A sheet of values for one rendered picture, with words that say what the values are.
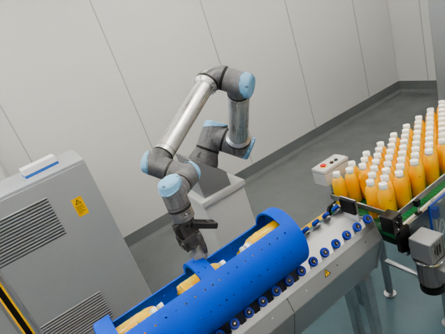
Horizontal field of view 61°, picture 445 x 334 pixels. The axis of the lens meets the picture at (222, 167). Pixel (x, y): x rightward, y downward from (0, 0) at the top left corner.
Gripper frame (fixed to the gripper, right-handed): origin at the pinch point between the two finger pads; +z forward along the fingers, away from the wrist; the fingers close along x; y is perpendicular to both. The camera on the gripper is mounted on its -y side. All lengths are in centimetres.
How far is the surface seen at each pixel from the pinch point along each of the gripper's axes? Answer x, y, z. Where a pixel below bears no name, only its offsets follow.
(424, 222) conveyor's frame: 23, -103, 40
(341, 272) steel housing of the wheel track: 14, -53, 40
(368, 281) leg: 9, -72, 62
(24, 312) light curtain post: -30, 68, -6
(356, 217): 4, -79, 28
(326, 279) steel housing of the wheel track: 13, -44, 37
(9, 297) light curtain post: -30, 69, -14
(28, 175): -168, 45, -24
